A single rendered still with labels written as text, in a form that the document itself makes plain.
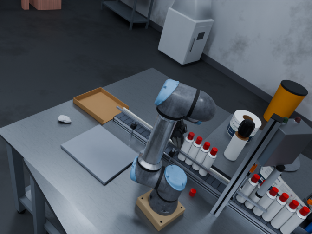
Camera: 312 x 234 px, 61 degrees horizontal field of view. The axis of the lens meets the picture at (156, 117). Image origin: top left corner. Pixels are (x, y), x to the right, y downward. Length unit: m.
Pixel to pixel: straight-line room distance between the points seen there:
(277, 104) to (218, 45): 1.70
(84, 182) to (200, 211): 0.64
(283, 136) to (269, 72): 3.64
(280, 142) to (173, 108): 0.44
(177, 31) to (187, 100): 3.77
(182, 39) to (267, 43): 1.35
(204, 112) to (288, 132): 0.33
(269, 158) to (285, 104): 2.92
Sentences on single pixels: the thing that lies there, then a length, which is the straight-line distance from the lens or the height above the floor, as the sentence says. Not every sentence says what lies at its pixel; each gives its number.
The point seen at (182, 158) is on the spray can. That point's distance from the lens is 1.62.
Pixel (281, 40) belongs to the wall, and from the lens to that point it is 4.61.
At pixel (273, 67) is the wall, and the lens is 4.70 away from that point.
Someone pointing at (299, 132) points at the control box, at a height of 1.47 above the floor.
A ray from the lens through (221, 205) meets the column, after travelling 1.47.
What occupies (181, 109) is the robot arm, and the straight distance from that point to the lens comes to 1.01.
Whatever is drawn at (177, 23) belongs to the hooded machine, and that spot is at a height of 0.66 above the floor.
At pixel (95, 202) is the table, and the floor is 0.83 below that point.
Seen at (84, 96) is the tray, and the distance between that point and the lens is 2.02.
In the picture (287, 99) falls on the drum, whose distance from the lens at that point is 4.04.
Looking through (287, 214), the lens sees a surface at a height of 1.01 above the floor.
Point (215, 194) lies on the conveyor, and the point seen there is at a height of 0.85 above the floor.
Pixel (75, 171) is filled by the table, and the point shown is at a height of 0.83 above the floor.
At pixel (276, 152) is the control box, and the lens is 1.19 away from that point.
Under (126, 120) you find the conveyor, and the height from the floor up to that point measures 0.88.
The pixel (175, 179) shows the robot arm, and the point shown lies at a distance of 1.23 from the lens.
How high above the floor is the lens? 2.01
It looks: 36 degrees down
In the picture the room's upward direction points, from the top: 17 degrees clockwise
